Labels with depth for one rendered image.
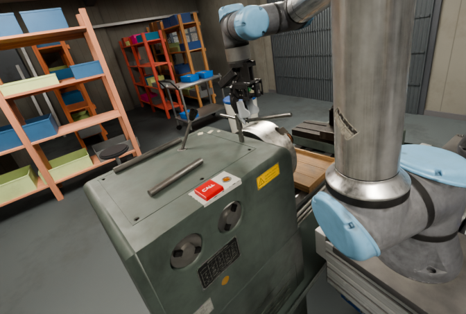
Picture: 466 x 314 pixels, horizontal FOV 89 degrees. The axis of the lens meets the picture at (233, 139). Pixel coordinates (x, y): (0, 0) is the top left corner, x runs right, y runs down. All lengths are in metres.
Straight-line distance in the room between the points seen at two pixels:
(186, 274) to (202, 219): 0.15
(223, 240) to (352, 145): 0.49
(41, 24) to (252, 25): 3.27
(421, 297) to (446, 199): 0.19
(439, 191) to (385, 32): 0.28
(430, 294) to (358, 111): 0.38
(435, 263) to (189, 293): 0.55
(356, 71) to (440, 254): 0.38
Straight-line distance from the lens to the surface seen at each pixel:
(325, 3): 0.60
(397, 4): 0.32
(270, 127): 1.06
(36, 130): 3.77
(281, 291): 1.19
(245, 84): 0.73
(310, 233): 1.50
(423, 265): 0.59
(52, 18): 3.73
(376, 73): 0.32
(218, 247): 0.74
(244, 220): 0.77
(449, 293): 0.62
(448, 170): 0.49
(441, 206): 0.50
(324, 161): 1.44
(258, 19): 0.63
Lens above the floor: 1.64
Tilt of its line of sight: 24 degrees down
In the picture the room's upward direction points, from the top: 11 degrees counter-clockwise
